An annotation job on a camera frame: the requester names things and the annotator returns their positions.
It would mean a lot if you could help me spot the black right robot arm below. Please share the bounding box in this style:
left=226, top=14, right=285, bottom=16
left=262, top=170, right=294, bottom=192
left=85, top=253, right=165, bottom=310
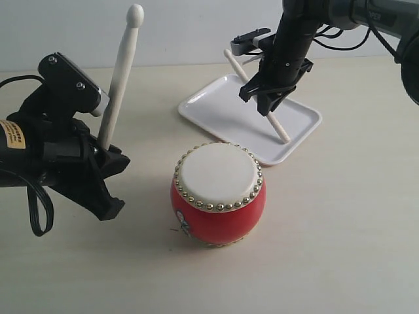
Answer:
left=231, top=1, right=418, bottom=116

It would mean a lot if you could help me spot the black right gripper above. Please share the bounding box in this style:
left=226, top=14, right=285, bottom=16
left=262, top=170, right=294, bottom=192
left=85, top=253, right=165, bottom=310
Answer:
left=239, top=35, right=314, bottom=116

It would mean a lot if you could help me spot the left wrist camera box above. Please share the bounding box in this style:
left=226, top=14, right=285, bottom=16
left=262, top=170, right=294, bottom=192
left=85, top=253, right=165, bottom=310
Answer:
left=38, top=52, right=109, bottom=117

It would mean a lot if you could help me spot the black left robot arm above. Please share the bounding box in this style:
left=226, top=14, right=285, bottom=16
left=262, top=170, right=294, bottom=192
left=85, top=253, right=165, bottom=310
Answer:
left=1, top=84, right=130, bottom=220

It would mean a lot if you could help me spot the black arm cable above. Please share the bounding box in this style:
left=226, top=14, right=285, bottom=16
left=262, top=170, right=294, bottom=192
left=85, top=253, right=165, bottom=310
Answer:
left=310, top=19, right=403, bottom=63
left=0, top=75, right=55, bottom=237

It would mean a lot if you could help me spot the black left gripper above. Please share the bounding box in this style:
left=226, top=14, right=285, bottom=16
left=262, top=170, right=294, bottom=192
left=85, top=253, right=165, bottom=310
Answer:
left=6, top=84, right=130, bottom=221

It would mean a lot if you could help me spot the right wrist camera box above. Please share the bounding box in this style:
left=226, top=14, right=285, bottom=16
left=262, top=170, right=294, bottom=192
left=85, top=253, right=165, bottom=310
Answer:
left=230, top=27, right=271, bottom=56

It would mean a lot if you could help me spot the wooden drumstick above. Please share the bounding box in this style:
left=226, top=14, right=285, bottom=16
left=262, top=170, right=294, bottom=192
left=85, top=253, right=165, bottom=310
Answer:
left=98, top=3, right=145, bottom=150
left=223, top=49, right=291, bottom=144

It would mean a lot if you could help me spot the red small drum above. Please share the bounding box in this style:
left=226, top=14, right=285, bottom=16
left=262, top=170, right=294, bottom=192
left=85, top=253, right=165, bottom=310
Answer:
left=170, top=142, right=266, bottom=247

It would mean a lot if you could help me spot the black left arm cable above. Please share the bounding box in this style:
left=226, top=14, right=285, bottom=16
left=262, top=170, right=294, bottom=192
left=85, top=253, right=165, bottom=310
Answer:
left=0, top=75, right=55, bottom=237

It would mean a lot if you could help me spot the white rectangular tray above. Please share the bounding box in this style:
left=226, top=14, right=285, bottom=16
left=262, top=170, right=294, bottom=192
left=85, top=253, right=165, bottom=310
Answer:
left=178, top=74, right=322, bottom=166

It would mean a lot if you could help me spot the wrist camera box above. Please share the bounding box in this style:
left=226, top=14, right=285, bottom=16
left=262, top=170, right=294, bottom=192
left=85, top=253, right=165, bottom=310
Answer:
left=230, top=27, right=271, bottom=56
left=38, top=52, right=109, bottom=117

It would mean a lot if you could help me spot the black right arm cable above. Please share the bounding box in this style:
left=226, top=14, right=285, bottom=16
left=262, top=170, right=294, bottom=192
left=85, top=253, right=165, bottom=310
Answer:
left=310, top=19, right=403, bottom=63

